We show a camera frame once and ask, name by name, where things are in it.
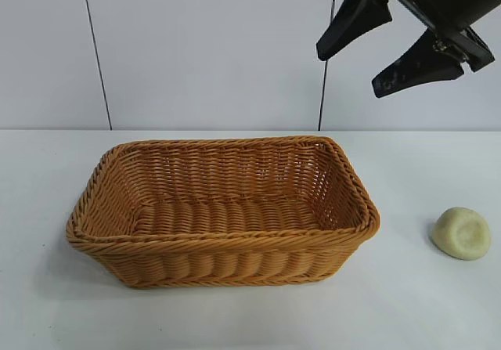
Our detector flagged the pale yellow egg yolk pastry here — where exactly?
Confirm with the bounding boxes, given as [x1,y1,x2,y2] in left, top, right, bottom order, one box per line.
[431,207,492,262]

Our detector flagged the brown woven wicker basket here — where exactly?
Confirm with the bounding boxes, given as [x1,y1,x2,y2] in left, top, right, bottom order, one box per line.
[65,135,381,290]

